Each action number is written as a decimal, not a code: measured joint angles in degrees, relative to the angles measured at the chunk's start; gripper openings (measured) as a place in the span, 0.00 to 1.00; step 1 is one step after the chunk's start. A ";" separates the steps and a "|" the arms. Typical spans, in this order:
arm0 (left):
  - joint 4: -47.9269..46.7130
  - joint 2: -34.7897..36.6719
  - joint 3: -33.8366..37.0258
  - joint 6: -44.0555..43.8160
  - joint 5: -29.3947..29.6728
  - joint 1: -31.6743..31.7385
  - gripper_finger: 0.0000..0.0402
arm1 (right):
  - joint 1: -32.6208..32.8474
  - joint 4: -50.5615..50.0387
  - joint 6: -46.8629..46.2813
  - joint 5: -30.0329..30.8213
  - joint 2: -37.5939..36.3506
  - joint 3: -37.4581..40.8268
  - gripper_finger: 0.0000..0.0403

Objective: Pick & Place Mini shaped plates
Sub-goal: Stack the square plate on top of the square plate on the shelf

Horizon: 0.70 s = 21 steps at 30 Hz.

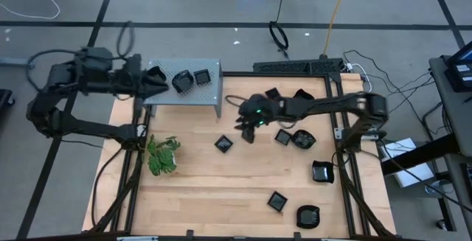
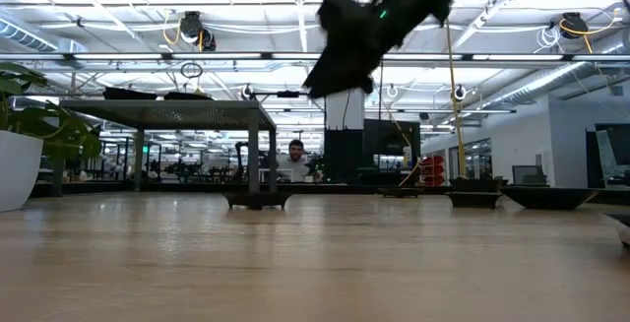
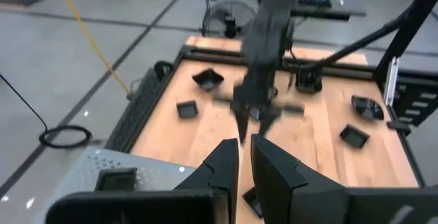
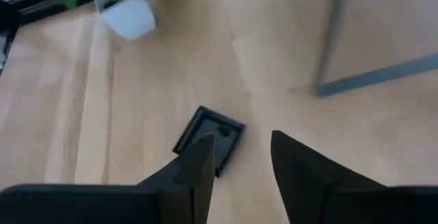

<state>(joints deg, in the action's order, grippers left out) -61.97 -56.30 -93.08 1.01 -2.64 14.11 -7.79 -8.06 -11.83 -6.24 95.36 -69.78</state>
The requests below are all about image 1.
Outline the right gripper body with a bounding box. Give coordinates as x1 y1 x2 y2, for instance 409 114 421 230
239 94 284 130

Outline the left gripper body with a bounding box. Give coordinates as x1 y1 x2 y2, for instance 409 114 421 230
113 70 145 100

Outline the small black square plate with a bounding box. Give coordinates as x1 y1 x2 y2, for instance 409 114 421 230
192 69 212 86
264 87 283 101
214 134 235 154
274 128 294 147
267 191 289 213

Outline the grey perforated metal shelf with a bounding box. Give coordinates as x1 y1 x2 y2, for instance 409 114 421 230
142 57 224 119

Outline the green plant in white pot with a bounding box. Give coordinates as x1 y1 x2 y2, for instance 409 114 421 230
146 134 181 178

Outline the white box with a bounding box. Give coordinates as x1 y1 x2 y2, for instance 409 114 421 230
379 137 436 189

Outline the grey side table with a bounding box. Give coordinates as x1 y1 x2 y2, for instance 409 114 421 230
428 55 472 168

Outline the black laptop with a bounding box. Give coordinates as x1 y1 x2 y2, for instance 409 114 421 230
443 41 472 93

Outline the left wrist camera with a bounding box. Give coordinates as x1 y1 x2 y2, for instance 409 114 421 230
124 53 143 73

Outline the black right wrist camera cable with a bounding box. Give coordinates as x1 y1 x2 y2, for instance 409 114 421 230
224 94 255 110

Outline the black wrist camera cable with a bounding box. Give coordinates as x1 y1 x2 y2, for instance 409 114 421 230
116 20 136 60
224 94 255 110

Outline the black aluminium table frame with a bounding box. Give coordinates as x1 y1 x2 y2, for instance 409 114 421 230
81 71 398 241

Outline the black left wrist camera cable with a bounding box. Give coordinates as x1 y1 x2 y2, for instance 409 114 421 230
116 20 136 60

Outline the black perforated metal bracket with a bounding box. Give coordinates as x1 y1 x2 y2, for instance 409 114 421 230
252 57 344 75

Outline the white power cable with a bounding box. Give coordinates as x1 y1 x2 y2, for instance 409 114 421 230
344 62 374 97

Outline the yellow hanging cable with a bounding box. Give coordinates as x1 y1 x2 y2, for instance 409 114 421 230
322 0 351 58

